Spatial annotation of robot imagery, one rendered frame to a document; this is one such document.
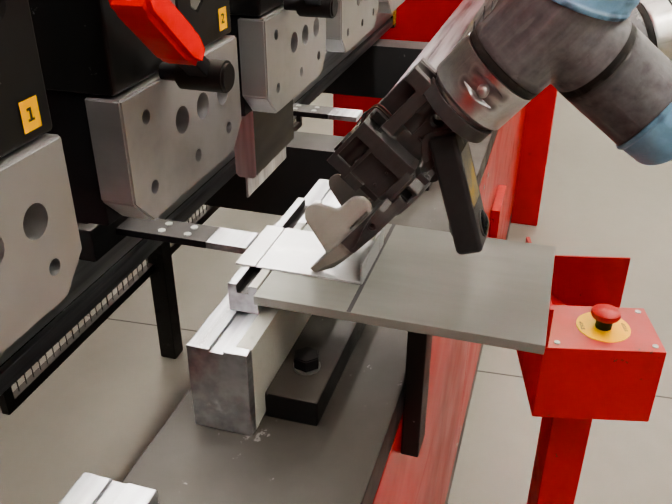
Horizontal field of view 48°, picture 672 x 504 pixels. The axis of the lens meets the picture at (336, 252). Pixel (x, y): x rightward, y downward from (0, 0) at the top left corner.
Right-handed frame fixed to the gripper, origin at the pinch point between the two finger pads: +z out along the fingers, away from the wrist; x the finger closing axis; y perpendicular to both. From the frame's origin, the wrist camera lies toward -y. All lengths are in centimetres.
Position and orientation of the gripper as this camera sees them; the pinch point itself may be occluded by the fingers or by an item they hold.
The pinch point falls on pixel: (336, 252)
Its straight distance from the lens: 75.0
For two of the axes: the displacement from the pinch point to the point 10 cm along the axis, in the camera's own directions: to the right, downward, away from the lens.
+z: -6.2, 5.7, 5.4
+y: -7.3, -6.8, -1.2
